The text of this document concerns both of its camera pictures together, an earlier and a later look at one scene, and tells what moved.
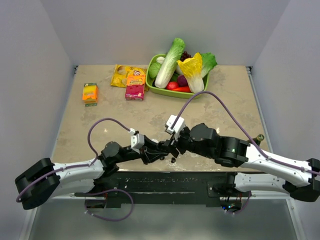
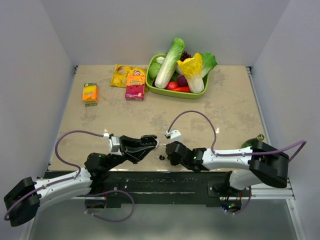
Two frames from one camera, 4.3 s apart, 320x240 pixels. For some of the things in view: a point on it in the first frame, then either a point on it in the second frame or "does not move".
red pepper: [182, 89] does not move
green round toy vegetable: [154, 69] does not move
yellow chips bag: [121, 72] does not move
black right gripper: [178, 145] -> [173, 162]
